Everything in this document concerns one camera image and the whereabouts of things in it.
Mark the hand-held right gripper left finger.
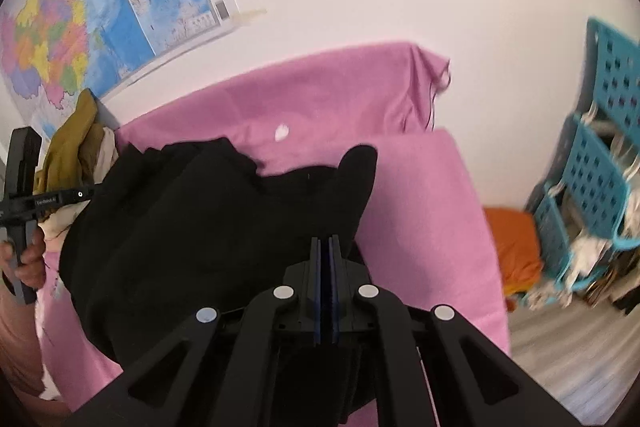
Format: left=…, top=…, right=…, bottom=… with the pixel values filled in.
left=64, top=236, right=330, bottom=427

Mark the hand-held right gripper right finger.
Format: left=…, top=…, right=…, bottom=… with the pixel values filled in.
left=328, top=234, right=576, bottom=427

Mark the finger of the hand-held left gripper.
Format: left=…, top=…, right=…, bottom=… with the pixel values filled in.
left=62, top=185, right=109, bottom=206

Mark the black garment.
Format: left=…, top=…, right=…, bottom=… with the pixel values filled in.
left=57, top=136, right=379, bottom=426

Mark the pile of clothes in rack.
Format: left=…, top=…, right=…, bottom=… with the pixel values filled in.
left=520, top=104, right=640, bottom=314

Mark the person's left hand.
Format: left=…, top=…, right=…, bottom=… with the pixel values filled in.
left=0, top=231, right=49, bottom=294

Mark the cream garment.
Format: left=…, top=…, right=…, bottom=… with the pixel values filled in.
left=37, top=126, right=122, bottom=241

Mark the pink sheet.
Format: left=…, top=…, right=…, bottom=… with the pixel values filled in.
left=37, top=39, right=514, bottom=427

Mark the orange cloth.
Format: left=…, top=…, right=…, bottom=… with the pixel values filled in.
left=482, top=206, right=544, bottom=314

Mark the blue plastic rack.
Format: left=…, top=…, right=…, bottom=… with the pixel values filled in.
left=522, top=17, right=640, bottom=299

